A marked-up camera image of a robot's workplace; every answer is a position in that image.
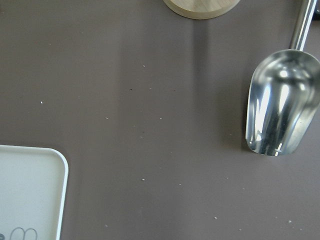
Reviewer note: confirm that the metal scoop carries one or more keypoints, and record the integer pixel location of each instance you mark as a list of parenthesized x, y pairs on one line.
[(284, 94)]

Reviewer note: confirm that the cream plastic tray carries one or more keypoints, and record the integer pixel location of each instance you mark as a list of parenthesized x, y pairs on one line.
[(33, 183)]

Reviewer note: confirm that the wooden mug tree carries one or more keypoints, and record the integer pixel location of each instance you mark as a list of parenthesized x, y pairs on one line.
[(201, 9)]

